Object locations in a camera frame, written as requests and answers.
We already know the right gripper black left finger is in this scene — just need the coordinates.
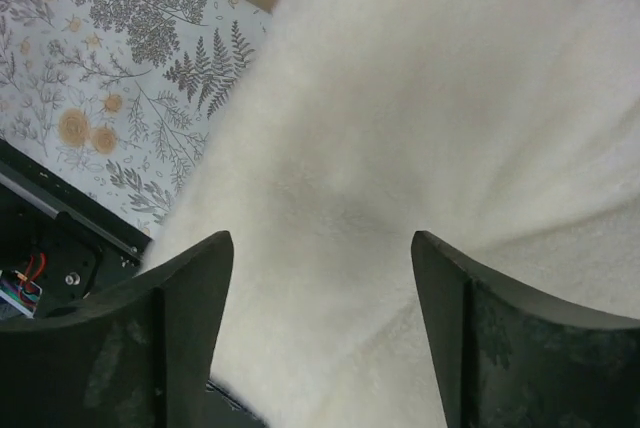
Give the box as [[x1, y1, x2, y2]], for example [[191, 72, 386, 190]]
[[1, 231, 234, 428]]

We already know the cream fluffy pillow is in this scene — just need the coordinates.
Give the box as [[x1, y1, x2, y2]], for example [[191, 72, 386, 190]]
[[144, 0, 639, 427]]

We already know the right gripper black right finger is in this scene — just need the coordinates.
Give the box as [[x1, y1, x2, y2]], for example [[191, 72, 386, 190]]
[[411, 231, 639, 427]]

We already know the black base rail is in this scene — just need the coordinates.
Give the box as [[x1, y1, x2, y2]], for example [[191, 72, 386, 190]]
[[1, 142, 150, 320]]

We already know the floral patterned mat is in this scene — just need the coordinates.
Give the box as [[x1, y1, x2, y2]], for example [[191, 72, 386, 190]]
[[1, 0, 270, 236]]

